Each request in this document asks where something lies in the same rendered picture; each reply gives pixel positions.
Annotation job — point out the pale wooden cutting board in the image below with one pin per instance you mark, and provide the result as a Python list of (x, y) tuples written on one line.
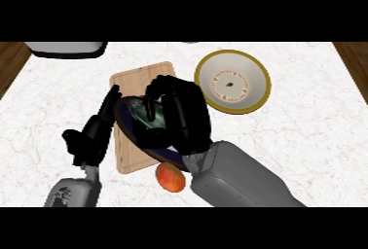
[(139, 94)]

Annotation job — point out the red orange apple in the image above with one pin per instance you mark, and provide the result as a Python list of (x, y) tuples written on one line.
[(170, 177)]

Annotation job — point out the dark green eggplant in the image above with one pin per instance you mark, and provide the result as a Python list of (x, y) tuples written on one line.
[(150, 113)]

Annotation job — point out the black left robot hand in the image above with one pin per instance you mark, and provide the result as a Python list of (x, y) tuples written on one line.
[(90, 136)]

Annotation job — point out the white black-based appliance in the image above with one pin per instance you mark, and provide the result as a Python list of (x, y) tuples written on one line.
[(67, 49)]

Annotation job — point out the white yellow-rimmed bowl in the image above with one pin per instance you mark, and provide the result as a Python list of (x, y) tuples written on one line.
[(232, 81)]

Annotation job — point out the dark blue brown-rimmed plate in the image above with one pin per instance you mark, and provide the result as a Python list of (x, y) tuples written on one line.
[(129, 120)]

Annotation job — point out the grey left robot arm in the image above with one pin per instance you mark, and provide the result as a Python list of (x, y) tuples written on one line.
[(73, 191)]

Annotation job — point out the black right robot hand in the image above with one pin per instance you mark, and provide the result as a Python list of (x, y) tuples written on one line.
[(188, 120)]

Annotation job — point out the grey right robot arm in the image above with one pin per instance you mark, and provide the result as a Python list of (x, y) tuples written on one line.
[(240, 180)]

